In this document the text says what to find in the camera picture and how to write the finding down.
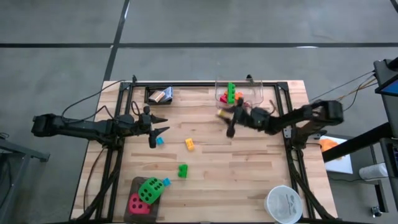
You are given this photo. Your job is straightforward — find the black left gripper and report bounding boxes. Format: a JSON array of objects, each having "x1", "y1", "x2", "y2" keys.
[{"x1": 136, "y1": 105, "x2": 171, "y2": 149}]

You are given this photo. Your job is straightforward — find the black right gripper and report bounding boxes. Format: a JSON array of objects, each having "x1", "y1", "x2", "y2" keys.
[{"x1": 222, "y1": 98, "x2": 271, "y2": 138}]

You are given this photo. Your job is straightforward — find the long green toy brick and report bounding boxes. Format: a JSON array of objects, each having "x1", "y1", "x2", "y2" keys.
[{"x1": 226, "y1": 82, "x2": 236, "y2": 105}]

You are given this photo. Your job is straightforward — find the orange playing card box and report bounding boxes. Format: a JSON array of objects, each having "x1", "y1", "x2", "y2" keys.
[{"x1": 148, "y1": 90, "x2": 165, "y2": 104}]

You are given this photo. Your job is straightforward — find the green foam dice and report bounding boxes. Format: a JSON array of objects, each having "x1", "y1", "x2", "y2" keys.
[{"x1": 137, "y1": 176, "x2": 165, "y2": 205}]

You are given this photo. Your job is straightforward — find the red foam dice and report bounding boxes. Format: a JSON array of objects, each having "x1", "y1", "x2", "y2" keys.
[{"x1": 128, "y1": 192, "x2": 152, "y2": 215}]

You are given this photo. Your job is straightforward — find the crumpled silver foil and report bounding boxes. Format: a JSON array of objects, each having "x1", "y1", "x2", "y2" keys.
[{"x1": 144, "y1": 86, "x2": 174, "y2": 106}]

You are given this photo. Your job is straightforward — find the clear plastic bin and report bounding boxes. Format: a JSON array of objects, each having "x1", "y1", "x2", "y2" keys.
[{"x1": 214, "y1": 79, "x2": 264, "y2": 110}]

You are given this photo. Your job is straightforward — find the dark dice tray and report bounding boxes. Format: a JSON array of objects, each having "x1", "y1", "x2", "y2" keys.
[{"x1": 123, "y1": 176, "x2": 164, "y2": 224}]

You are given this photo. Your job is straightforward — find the orange object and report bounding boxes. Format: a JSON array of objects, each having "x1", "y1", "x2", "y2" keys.
[{"x1": 320, "y1": 139, "x2": 340, "y2": 154}]

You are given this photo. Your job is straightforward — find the white board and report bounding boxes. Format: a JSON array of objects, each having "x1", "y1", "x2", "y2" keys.
[{"x1": 319, "y1": 135, "x2": 354, "y2": 174}]

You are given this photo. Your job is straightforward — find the black diagonal bar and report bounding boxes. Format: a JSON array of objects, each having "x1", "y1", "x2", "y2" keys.
[{"x1": 322, "y1": 123, "x2": 393, "y2": 163}]

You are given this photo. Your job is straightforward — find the grey metal side table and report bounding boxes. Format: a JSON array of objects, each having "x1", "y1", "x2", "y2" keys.
[{"x1": 0, "y1": 132, "x2": 50, "y2": 224}]

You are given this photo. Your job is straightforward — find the white paper roll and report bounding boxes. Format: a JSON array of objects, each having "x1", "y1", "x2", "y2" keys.
[{"x1": 359, "y1": 162, "x2": 389, "y2": 180}]

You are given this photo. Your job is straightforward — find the grey equipment stand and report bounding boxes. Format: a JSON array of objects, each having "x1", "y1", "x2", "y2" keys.
[{"x1": 373, "y1": 57, "x2": 398, "y2": 212}]

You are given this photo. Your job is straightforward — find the blue screen tablet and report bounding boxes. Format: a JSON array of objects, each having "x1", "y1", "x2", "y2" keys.
[{"x1": 374, "y1": 78, "x2": 398, "y2": 97}]

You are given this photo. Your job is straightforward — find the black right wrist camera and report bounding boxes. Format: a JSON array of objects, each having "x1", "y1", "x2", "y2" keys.
[{"x1": 252, "y1": 107, "x2": 270, "y2": 121}]

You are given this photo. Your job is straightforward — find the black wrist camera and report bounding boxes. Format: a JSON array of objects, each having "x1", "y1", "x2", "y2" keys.
[
  {"x1": 252, "y1": 107, "x2": 270, "y2": 121},
  {"x1": 119, "y1": 113, "x2": 136, "y2": 126}
]

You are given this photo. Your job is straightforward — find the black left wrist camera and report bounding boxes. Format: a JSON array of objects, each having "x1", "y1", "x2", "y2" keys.
[{"x1": 119, "y1": 113, "x2": 136, "y2": 126}]

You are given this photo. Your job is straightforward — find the black aluminium table frame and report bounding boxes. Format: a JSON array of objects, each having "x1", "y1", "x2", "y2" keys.
[{"x1": 74, "y1": 74, "x2": 338, "y2": 223}]

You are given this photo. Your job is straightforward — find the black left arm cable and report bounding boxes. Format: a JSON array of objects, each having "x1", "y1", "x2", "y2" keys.
[{"x1": 61, "y1": 79, "x2": 142, "y2": 124}]

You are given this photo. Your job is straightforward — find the thin dark cable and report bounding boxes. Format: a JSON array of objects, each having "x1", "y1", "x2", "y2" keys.
[{"x1": 83, "y1": 146, "x2": 105, "y2": 214}]

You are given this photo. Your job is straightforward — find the yellow black cable bundle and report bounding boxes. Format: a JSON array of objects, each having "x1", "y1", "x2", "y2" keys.
[{"x1": 309, "y1": 70, "x2": 379, "y2": 111}]

